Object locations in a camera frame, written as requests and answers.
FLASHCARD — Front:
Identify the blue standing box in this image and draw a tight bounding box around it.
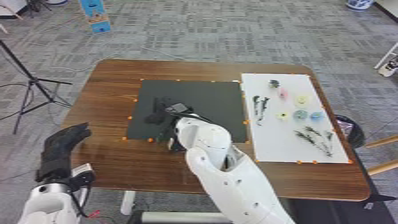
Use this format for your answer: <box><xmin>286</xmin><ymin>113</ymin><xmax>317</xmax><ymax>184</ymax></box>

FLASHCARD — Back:
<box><xmin>79</xmin><ymin>0</ymin><xmax>114</xmax><ymax>34</ymax></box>

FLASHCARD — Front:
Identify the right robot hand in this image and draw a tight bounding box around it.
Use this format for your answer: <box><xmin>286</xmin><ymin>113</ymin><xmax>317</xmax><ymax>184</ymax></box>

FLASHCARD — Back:
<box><xmin>143</xmin><ymin>96</ymin><xmax>182</xmax><ymax>127</ymax></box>

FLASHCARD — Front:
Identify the white sheet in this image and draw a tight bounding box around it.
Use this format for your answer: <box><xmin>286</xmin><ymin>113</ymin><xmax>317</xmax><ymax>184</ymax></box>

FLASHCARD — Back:
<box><xmin>240</xmin><ymin>72</ymin><xmax>354</xmax><ymax>165</ymax></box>

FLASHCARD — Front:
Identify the pale yellow flower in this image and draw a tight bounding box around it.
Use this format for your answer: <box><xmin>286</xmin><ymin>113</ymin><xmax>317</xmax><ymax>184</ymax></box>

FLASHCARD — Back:
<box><xmin>294</xmin><ymin>94</ymin><xmax>313</xmax><ymax>106</ymax></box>

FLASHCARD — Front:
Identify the black tripod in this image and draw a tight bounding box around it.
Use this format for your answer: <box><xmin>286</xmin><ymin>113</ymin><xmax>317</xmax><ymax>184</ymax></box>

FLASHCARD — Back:
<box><xmin>0</xmin><ymin>39</ymin><xmax>75</xmax><ymax>135</ymax></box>

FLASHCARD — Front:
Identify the green sprig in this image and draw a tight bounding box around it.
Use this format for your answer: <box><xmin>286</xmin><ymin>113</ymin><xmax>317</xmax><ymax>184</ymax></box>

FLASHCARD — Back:
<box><xmin>256</xmin><ymin>96</ymin><xmax>272</xmax><ymax>127</ymax></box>
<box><xmin>251</xmin><ymin>95</ymin><xmax>263</xmax><ymax>116</ymax></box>

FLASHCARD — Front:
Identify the black bin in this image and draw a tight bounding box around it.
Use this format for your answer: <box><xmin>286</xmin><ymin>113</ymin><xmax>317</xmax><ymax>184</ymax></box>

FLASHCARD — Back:
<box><xmin>333</xmin><ymin>114</ymin><xmax>368</xmax><ymax>150</ymax></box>

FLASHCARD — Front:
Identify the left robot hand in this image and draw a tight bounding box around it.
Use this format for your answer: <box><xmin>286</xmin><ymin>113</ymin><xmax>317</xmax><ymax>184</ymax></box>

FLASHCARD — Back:
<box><xmin>34</xmin><ymin>122</ymin><xmax>95</xmax><ymax>183</ymax></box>

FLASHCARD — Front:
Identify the pale grey bar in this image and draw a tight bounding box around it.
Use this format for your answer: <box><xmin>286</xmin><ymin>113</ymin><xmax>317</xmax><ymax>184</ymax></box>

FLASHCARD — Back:
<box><xmin>141</xmin><ymin>211</ymin><xmax>235</xmax><ymax>224</ymax></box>

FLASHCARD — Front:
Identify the blue and white vase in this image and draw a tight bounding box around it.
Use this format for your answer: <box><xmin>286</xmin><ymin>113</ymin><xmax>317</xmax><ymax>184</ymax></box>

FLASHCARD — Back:
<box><xmin>345</xmin><ymin>0</ymin><xmax>377</xmax><ymax>12</ymax></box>

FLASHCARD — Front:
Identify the dark mat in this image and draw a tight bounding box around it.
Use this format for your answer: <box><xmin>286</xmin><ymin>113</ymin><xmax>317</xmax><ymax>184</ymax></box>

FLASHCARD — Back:
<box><xmin>125</xmin><ymin>78</ymin><xmax>251</xmax><ymax>144</ymax></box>

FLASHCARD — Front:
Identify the white table leg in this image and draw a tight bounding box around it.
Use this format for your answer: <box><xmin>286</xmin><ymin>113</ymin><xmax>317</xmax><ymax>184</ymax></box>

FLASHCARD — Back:
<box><xmin>119</xmin><ymin>190</ymin><xmax>139</xmax><ymax>216</ymax></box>

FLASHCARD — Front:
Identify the wooden bar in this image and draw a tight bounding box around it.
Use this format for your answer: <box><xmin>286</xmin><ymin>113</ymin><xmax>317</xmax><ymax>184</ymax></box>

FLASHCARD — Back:
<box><xmin>366</xmin><ymin>158</ymin><xmax>398</xmax><ymax>177</ymax></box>
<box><xmin>365</xmin><ymin>134</ymin><xmax>398</xmax><ymax>150</ymax></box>

